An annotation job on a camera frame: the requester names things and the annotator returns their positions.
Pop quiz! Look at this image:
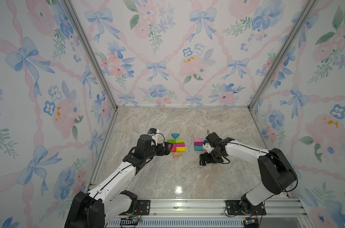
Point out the teal rectangular block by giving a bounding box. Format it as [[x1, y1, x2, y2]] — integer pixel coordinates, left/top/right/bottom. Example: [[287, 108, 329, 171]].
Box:
[[194, 146, 204, 151]]

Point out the teal triangle block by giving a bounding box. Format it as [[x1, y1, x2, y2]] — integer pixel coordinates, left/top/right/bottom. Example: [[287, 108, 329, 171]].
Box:
[[171, 133, 180, 139]]

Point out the yellow block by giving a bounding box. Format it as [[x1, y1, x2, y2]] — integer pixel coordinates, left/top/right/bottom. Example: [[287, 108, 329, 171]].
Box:
[[176, 147, 186, 153]]

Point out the tan wooden block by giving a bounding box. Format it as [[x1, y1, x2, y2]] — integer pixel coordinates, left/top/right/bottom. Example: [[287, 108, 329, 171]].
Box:
[[173, 152, 182, 158]]

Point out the lime green block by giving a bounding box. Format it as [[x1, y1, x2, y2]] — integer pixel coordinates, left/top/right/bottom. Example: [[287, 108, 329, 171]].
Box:
[[175, 139, 185, 143]]

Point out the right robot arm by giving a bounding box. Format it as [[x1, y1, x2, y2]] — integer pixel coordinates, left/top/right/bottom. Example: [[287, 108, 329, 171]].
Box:
[[200, 133, 298, 214]]

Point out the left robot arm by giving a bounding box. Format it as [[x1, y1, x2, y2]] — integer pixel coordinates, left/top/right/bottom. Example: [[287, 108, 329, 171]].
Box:
[[65, 133, 173, 228]]

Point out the green circuit board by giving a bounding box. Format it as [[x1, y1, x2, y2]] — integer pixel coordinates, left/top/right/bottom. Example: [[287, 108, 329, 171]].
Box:
[[243, 218, 259, 228]]

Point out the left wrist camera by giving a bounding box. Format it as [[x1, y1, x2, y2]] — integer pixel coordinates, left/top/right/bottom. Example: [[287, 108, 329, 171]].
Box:
[[148, 128, 163, 144]]

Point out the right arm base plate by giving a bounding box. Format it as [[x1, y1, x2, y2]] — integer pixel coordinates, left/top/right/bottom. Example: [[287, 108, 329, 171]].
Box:
[[225, 200, 267, 216]]

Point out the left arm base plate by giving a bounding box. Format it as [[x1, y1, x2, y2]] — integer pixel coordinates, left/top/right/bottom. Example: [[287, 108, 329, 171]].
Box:
[[119, 199, 151, 216]]

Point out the left frame post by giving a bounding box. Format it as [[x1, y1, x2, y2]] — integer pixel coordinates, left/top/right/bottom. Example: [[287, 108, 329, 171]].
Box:
[[61, 0, 117, 112]]

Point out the frame post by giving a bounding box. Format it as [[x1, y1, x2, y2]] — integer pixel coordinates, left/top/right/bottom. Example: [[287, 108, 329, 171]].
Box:
[[61, 0, 117, 112], [248, 0, 318, 111]]

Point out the right frame post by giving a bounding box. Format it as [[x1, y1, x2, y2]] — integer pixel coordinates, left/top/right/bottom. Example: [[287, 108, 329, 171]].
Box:
[[248, 0, 318, 111]]

